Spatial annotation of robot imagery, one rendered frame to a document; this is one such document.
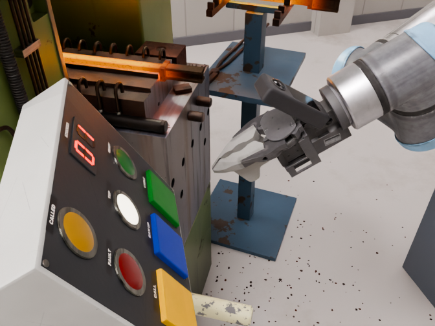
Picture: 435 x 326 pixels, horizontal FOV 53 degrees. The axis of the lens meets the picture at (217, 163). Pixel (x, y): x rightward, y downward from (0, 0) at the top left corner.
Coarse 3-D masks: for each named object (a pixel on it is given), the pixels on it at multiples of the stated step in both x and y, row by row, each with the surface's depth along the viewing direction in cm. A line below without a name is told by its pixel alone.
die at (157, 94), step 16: (80, 64) 109; (96, 80) 105; (112, 80) 105; (128, 80) 105; (144, 80) 105; (112, 96) 101; (128, 96) 101; (144, 96) 101; (160, 96) 109; (112, 112) 103; (128, 112) 102; (144, 112) 101
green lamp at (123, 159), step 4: (116, 152) 63; (120, 152) 65; (124, 152) 66; (120, 156) 64; (124, 156) 65; (120, 160) 63; (124, 160) 64; (128, 160) 65; (124, 164) 63; (128, 164) 65; (132, 164) 66; (124, 168) 63; (128, 168) 64; (132, 168) 65; (128, 172) 63; (132, 172) 65
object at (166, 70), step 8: (64, 56) 111; (72, 56) 111; (80, 56) 111; (88, 56) 111; (96, 56) 111; (96, 64) 109; (104, 64) 109; (112, 64) 108; (120, 64) 108; (128, 64) 108; (136, 64) 108; (144, 64) 108; (152, 64) 108; (160, 64) 108; (168, 64) 107; (176, 64) 107; (160, 72) 105; (168, 72) 107; (176, 72) 106; (184, 72) 105; (192, 72) 104; (200, 72) 104; (160, 80) 106; (176, 80) 106; (184, 80) 106; (192, 80) 105; (200, 80) 105
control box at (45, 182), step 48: (48, 96) 60; (48, 144) 50; (96, 144) 59; (0, 192) 48; (48, 192) 43; (96, 192) 52; (144, 192) 66; (0, 240) 42; (48, 240) 39; (96, 240) 46; (144, 240) 57; (0, 288) 37; (48, 288) 38; (96, 288) 42; (144, 288) 50
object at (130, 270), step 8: (120, 256) 49; (128, 256) 50; (120, 264) 48; (128, 264) 49; (136, 264) 51; (128, 272) 48; (136, 272) 50; (128, 280) 48; (136, 280) 49; (136, 288) 48
